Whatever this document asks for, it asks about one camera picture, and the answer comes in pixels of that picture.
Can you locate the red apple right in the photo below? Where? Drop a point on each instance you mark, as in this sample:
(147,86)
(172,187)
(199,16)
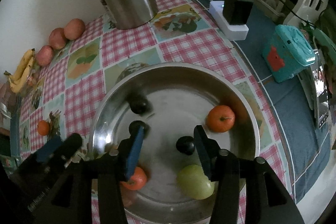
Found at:
(74,29)

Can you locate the upper yellow banana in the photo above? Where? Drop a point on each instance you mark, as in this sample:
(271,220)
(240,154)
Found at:
(22,66)

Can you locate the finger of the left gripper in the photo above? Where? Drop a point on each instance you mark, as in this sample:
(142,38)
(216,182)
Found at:
(70,146)
(45,152)

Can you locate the checkered fruit tablecloth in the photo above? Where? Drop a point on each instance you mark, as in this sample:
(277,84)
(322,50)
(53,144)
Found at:
(182,53)

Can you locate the green pear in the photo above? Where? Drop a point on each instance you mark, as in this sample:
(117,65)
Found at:
(194,183)

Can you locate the black smartphone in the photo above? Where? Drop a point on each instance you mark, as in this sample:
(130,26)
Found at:
(321,100)

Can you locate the dark plum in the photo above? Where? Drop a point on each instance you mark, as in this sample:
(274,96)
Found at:
(135,126)
(185,145)
(139,104)

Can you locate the red apple middle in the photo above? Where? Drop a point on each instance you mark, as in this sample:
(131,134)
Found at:
(57,39)

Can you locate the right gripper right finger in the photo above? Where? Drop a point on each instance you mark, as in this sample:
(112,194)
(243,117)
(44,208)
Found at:
(267,200)

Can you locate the orange far tangerine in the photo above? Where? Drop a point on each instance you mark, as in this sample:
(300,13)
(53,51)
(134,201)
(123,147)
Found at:
(43,128)

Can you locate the teal tissue box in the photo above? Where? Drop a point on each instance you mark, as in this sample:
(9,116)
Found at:
(287,53)

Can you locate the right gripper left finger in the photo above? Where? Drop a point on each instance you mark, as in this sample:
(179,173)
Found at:
(110,170)

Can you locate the black power adapter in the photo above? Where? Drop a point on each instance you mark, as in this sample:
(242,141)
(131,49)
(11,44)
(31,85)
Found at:
(237,12)

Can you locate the glass fruit bowl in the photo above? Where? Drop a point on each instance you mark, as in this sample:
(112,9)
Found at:
(31,81)

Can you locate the red apple left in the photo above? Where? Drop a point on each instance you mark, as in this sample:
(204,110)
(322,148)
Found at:
(44,56)

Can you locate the yellow banana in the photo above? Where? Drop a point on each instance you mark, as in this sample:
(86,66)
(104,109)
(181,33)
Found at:
(22,66)
(16,86)

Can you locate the red apple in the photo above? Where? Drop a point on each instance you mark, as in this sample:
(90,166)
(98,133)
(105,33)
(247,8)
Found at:
(74,29)
(57,39)
(44,56)

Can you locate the lower yellow banana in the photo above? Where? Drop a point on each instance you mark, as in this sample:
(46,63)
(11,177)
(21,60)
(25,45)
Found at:
(16,86)

